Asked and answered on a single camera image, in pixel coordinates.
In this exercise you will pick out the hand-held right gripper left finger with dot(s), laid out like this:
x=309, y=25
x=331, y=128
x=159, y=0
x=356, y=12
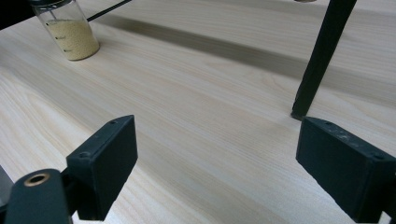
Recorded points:
x=104, y=168

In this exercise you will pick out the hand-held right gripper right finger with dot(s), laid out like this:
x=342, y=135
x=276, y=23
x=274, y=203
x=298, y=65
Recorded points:
x=348, y=174

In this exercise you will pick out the black metal stand leg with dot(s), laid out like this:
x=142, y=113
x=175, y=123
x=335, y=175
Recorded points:
x=322, y=59

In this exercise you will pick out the thin black rod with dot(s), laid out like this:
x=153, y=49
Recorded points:
x=107, y=11

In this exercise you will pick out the glass jar of pale grains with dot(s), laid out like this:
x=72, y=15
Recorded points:
x=72, y=35

